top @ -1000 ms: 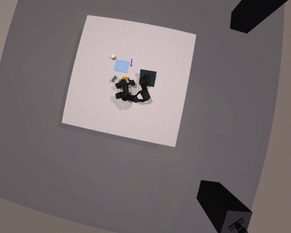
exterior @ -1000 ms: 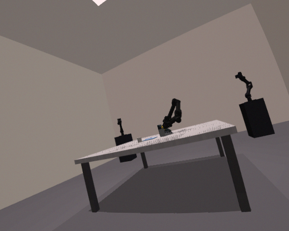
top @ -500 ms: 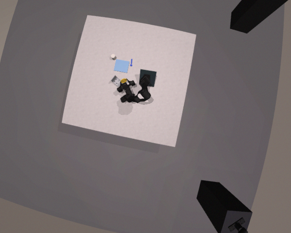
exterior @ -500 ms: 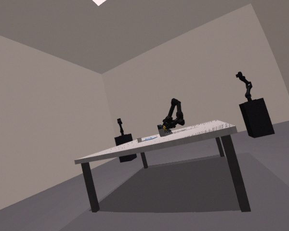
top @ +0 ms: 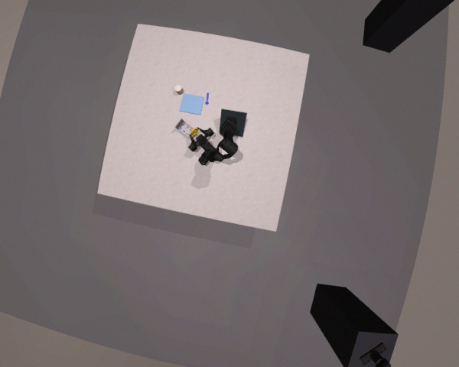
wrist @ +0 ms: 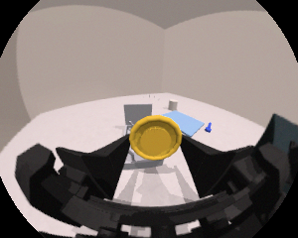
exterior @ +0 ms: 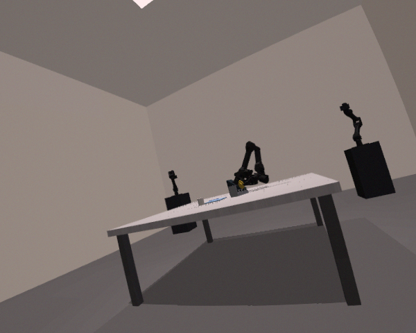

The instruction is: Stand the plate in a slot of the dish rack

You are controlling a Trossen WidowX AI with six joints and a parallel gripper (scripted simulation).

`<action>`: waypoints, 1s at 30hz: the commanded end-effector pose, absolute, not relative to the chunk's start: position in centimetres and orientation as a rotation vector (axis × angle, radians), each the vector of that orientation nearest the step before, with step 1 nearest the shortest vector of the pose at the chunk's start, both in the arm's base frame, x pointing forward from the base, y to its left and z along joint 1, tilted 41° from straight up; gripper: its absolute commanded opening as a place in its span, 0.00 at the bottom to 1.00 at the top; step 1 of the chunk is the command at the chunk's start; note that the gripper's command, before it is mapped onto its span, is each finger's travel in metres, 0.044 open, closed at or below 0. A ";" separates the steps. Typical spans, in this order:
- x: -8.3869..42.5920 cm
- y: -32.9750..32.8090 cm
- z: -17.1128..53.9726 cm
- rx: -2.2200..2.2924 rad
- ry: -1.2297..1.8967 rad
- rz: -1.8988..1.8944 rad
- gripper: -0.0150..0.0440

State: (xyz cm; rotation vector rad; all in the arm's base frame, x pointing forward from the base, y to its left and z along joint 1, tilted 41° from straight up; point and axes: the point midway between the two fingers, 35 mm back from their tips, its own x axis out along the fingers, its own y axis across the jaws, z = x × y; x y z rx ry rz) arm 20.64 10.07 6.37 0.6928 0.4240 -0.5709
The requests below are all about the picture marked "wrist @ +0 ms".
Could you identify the light blue flat mat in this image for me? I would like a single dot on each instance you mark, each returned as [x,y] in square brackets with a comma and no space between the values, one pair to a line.
[189,126]

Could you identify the yellow round plate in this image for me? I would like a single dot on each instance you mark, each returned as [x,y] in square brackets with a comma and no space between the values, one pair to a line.
[155,137]

